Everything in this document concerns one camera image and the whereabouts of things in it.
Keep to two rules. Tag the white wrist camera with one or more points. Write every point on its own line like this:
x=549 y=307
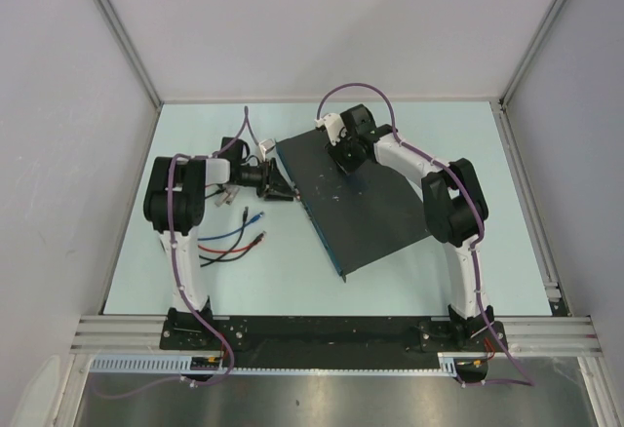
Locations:
x=265 y=147
x=333 y=125

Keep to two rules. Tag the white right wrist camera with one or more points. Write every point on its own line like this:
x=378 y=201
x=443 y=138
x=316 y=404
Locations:
x=333 y=125

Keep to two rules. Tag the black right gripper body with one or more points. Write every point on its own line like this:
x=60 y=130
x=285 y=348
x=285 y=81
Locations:
x=345 y=156

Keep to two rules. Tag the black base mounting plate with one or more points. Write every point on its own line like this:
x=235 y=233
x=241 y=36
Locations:
x=331 y=337

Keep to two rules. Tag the aluminium front frame rail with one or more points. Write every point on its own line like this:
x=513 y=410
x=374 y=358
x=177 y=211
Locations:
x=528 y=336

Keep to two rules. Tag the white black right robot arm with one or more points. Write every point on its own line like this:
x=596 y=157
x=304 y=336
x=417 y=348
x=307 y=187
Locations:
x=455 y=209

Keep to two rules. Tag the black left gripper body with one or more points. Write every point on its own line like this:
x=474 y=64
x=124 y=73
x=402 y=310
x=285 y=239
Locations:
x=261 y=177

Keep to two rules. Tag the small clear connector plug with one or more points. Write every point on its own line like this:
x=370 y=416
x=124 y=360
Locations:
x=232 y=193

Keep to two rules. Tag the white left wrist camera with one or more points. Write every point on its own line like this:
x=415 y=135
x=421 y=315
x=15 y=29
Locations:
x=265 y=147

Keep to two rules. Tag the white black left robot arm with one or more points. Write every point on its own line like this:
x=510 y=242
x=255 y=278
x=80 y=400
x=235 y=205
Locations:
x=175 y=203

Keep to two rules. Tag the dark network switch box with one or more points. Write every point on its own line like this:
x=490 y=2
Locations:
x=360 y=218

